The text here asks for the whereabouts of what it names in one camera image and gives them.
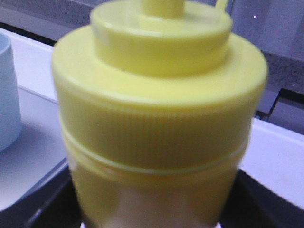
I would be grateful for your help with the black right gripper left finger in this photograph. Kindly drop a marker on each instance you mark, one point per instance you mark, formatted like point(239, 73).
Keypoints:
point(52, 206)

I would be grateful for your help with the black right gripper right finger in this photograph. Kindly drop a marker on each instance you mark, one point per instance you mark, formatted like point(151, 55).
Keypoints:
point(251, 205)

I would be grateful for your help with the light blue plastic cup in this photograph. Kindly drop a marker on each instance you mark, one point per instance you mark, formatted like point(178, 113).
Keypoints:
point(10, 116)

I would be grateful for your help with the yellow squeeze bottle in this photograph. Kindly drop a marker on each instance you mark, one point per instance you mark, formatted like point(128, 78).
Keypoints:
point(156, 100)

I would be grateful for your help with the silver electronic kitchen scale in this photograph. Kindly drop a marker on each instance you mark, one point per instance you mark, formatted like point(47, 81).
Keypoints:
point(37, 154)

